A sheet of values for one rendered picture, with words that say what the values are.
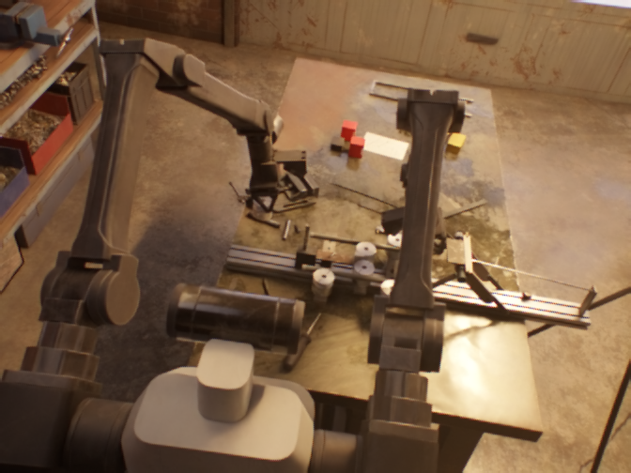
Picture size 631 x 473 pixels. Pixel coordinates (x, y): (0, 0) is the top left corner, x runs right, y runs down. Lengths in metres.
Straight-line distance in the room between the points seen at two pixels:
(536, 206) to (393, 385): 2.80
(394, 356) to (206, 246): 2.13
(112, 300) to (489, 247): 1.17
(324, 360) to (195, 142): 2.35
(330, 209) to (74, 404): 1.09
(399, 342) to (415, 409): 0.09
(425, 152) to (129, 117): 0.43
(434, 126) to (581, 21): 3.67
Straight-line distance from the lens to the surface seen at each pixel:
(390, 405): 0.81
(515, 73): 4.64
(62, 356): 0.86
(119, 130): 0.94
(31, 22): 2.58
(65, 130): 3.06
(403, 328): 0.85
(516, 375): 1.50
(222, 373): 0.72
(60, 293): 0.91
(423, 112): 0.93
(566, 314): 1.65
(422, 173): 0.90
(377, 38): 4.49
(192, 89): 1.10
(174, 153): 3.47
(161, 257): 2.86
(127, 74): 0.97
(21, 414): 0.84
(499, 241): 1.81
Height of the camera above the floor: 2.00
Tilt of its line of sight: 43 degrees down
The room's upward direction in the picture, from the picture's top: 9 degrees clockwise
